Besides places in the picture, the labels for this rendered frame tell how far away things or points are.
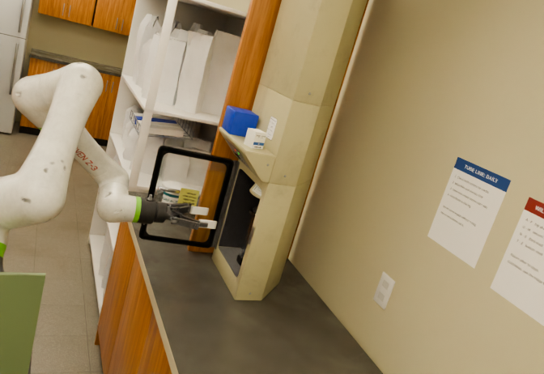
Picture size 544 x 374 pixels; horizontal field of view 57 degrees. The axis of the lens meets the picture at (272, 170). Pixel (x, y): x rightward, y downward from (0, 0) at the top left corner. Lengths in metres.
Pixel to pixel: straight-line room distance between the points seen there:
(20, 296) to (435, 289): 1.17
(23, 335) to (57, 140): 0.47
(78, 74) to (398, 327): 1.29
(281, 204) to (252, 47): 0.63
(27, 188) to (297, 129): 0.88
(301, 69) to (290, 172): 0.36
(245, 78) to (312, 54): 0.41
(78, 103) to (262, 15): 0.85
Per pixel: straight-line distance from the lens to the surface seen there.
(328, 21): 1.70
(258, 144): 1.74
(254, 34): 1.99
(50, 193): 1.27
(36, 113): 1.64
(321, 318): 1.99
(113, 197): 1.77
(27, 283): 1.27
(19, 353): 1.38
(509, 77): 1.60
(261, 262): 1.87
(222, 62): 3.03
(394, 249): 1.82
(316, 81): 1.71
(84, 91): 1.49
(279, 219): 1.82
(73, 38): 7.09
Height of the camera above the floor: 1.88
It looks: 14 degrees down
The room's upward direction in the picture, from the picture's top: 16 degrees clockwise
